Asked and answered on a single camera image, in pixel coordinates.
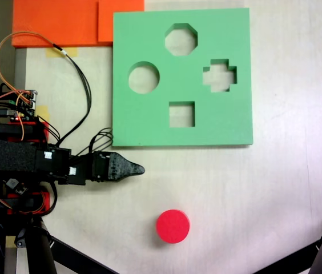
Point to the red and black table clamp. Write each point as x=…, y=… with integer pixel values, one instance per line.
x=46, y=202
x=45, y=134

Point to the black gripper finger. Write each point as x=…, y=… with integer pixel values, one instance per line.
x=124, y=169

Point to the controller circuit board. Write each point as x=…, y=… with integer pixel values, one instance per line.
x=27, y=107

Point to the black driver board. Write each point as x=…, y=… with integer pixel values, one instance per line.
x=14, y=184

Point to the red cylinder block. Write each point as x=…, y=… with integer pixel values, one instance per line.
x=173, y=226

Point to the yellow masking tape piece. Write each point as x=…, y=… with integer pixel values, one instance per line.
x=71, y=52
x=9, y=242
x=43, y=109

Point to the green shape sorter board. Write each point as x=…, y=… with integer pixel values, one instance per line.
x=138, y=125

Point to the thick black tripod leg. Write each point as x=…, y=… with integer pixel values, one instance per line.
x=35, y=257

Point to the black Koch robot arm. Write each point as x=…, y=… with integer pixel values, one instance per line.
x=12, y=155

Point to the orange foam block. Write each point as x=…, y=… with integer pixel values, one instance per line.
x=58, y=20

